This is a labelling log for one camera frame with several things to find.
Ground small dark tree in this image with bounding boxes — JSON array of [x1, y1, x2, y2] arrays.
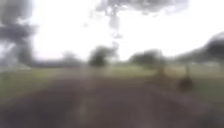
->
[[87, 45, 118, 68]]

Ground green grass field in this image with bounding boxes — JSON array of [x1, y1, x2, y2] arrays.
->
[[0, 66, 93, 103]]

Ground overhanging tree branches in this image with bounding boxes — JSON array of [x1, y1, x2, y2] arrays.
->
[[89, 0, 189, 39]]

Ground dark stump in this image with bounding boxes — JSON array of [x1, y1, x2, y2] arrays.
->
[[178, 65, 195, 93]]

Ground green grass strip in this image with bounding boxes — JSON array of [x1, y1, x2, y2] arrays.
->
[[106, 64, 224, 108]]

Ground row of trees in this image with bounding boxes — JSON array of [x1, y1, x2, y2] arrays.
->
[[174, 32, 224, 65]]

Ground group of low trees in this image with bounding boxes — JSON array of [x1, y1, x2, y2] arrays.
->
[[128, 49, 166, 69]]

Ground dark asphalt path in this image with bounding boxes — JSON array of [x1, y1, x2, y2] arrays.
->
[[0, 66, 224, 128]]

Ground large dark tree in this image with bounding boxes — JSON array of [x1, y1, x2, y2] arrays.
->
[[0, 0, 37, 67]]

